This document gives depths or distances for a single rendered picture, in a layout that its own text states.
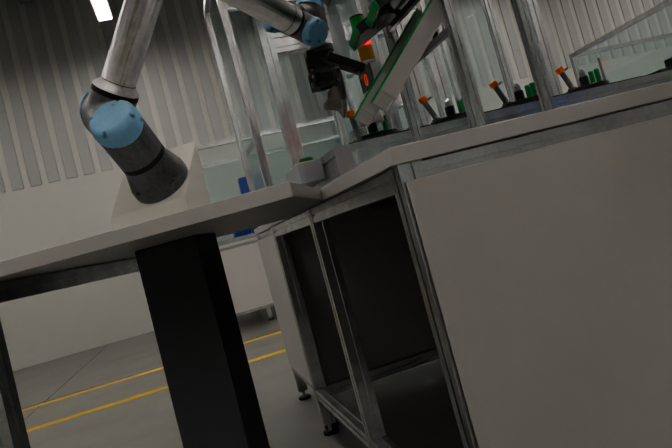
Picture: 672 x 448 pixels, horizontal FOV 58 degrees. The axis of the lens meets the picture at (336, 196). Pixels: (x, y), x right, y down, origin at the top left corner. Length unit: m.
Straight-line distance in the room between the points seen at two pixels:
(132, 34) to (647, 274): 1.23
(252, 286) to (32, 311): 4.18
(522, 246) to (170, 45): 9.39
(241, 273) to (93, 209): 3.73
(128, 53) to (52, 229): 8.33
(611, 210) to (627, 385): 0.30
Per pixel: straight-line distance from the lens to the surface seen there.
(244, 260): 6.62
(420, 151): 1.01
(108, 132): 1.49
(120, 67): 1.61
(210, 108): 9.92
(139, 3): 1.59
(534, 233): 1.09
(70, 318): 9.80
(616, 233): 1.18
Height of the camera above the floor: 0.76
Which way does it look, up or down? 3 degrees up
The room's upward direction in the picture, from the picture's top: 15 degrees counter-clockwise
